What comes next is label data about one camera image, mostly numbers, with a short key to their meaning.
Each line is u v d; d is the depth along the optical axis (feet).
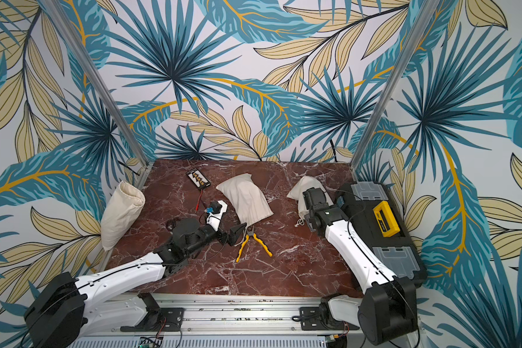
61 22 2.28
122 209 2.84
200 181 3.60
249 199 3.18
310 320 2.40
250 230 3.06
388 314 1.30
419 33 2.40
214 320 2.45
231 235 2.22
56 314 1.30
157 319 2.19
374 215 2.65
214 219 2.05
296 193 3.40
